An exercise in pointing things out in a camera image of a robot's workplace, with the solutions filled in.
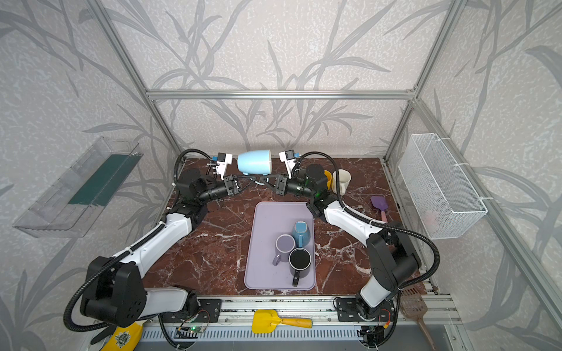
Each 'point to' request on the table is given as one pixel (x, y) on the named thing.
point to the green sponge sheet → (105, 183)
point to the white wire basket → (448, 205)
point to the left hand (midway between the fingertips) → (257, 176)
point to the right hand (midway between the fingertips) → (262, 174)
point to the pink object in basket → (431, 219)
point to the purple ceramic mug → (285, 243)
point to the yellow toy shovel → (266, 321)
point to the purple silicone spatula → (380, 202)
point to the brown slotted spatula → (413, 306)
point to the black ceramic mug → (299, 261)
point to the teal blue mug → (301, 233)
